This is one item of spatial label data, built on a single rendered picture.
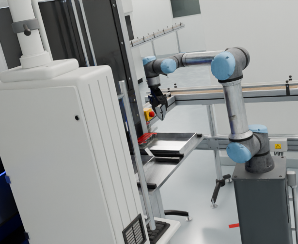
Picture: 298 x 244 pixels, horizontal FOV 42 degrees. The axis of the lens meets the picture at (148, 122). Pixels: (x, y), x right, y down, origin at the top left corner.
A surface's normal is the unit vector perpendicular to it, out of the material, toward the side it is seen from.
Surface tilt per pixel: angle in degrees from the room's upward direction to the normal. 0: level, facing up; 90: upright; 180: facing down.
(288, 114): 90
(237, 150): 97
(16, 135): 90
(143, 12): 90
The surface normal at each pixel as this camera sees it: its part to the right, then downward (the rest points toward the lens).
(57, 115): -0.51, 0.36
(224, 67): -0.69, 0.22
